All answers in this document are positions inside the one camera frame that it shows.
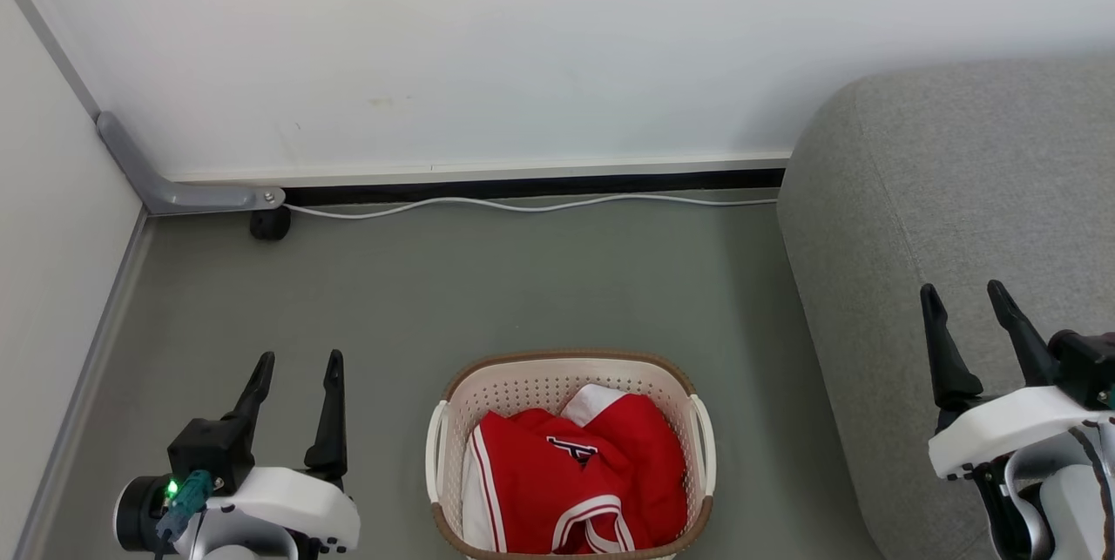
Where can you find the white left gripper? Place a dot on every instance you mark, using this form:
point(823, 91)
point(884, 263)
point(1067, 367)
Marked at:
point(287, 512)

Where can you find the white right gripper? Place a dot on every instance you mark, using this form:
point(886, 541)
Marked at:
point(1002, 431)

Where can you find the red jersey with white trim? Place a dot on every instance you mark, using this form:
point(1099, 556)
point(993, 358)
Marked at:
point(627, 455)

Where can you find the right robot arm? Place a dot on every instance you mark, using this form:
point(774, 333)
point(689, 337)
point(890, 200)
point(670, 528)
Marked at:
point(1067, 508)

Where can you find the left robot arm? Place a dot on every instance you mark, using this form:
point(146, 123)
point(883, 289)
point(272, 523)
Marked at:
point(135, 516)

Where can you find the cream perforated laundry basket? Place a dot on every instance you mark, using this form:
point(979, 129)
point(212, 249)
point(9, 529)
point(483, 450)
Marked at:
point(523, 386)

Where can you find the grey fabric sofa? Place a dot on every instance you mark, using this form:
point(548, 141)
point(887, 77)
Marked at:
point(958, 194)

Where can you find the black round foot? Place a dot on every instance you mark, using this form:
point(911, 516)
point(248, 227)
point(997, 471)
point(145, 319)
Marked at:
point(270, 225)

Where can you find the black baseboard strip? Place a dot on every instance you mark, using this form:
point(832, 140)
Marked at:
point(523, 188)

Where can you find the grey corner trim strip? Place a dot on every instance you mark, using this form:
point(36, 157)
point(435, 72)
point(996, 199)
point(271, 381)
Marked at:
point(52, 39)

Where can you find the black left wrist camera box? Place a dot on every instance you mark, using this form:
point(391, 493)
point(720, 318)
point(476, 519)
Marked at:
point(209, 451)

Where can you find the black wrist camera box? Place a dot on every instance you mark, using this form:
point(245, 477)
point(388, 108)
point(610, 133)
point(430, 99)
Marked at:
point(209, 451)
point(1084, 364)

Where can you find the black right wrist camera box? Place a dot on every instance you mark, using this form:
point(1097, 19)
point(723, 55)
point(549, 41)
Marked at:
point(1084, 364)

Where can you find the grey metal corner bracket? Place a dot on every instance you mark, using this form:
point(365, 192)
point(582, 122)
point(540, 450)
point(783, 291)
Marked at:
point(174, 194)

